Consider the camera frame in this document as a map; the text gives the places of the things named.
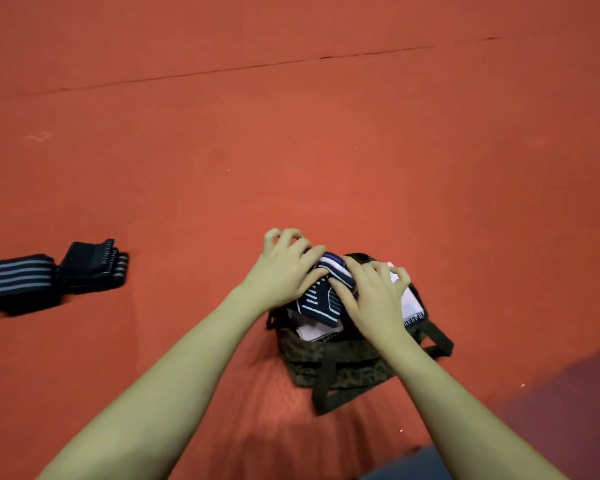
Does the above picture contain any person's left hand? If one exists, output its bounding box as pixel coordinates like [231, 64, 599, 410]
[238, 227, 329, 314]

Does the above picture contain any person's right hand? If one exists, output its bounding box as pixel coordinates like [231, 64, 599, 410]
[328, 257, 413, 351]

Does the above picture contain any single pale blue-white sock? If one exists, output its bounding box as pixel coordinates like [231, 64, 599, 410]
[385, 263, 428, 328]

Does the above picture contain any single black white-lined sock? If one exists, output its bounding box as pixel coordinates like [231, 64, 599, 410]
[285, 253, 359, 328]

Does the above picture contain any person's right forearm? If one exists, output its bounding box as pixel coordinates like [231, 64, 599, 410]
[375, 335, 569, 480]

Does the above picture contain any person's left forearm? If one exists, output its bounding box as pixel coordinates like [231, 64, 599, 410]
[38, 289, 266, 480]

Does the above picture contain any dark grey seat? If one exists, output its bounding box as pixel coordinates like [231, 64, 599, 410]
[360, 445, 456, 480]

